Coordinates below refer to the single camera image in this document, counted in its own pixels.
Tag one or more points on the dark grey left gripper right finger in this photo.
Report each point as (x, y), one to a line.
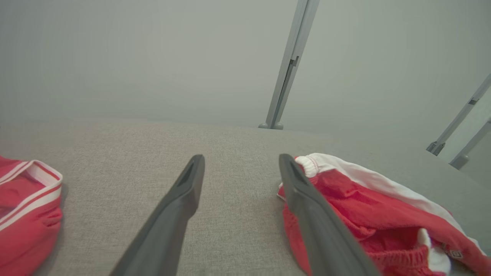
(322, 237)

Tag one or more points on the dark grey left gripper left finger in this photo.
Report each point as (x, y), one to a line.
(168, 222)

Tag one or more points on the red shorts with white stripe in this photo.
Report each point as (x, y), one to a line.
(383, 218)

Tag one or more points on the red basketball jersey number 23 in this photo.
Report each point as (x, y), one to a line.
(23, 237)

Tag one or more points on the grey metal partition post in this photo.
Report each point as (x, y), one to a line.
(456, 120)
(287, 76)
(470, 147)

